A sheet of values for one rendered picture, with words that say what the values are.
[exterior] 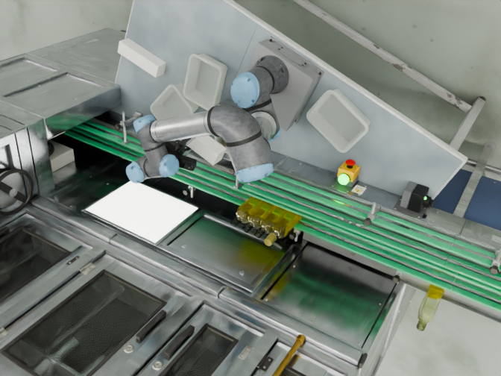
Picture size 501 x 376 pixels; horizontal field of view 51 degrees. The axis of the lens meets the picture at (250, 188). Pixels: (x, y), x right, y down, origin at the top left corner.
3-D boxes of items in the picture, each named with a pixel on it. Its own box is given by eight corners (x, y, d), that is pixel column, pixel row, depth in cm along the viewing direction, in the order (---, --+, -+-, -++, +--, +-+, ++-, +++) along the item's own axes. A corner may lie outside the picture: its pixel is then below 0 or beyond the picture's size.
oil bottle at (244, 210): (258, 198, 239) (232, 221, 223) (259, 188, 236) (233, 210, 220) (269, 202, 237) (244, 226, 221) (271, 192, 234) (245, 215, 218)
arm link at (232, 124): (235, 104, 149) (122, 125, 179) (247, 140, 153) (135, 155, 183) (256, 91, 157) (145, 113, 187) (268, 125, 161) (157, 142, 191)
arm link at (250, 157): (272, 94, 204) (259, 135, 154) (283, 130, 209) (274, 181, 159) (242, 103, 206) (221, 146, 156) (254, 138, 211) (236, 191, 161)
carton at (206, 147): (180, 115, 218) (171, 119, 213) (226, 148, 213) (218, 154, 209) (177, 126, 222) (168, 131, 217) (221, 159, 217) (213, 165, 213)
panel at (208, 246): (131, 182, 264) (80, 215, 239) (131, 177, 263) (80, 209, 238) (291, 251, 229) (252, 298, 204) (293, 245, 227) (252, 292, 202)
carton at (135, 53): (127, 37, 254) (119, 40, 250) (166, 63, 249) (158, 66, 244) (126, 48, 258) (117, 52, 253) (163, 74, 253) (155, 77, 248)
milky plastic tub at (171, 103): (159, 102, 264) (147, 108, 258) (182, 77, 249) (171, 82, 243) (180, 130, 265) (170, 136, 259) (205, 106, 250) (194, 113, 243)
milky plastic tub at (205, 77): (192, 90, 249) (181, 96, 243) (201, 46, 236) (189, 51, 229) (223, 107, 245) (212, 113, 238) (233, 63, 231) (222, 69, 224)
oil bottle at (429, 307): (429, 289, 213) (411, 330, 194) (432, 277, 210) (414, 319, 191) (444, 293, 211) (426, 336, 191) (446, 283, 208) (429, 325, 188)
